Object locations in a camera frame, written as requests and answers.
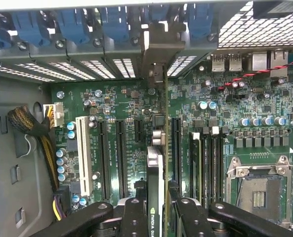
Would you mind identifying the installed RAM stick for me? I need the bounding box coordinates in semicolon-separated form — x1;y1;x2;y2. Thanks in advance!
197;138;203;207

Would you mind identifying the CPU socket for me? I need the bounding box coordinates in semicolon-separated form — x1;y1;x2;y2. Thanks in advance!
226;155;293;230

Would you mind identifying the white expansion slot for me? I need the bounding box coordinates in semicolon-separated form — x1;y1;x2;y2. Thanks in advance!
75;115;94;198

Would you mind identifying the green motherboard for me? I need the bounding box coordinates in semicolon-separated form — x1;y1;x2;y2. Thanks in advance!
49;49;293;233

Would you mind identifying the open black PC case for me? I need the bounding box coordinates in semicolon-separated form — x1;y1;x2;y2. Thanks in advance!
0;0;293;237

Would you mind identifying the braided power wire bundle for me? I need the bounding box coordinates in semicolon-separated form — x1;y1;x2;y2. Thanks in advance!
7;103;70;222

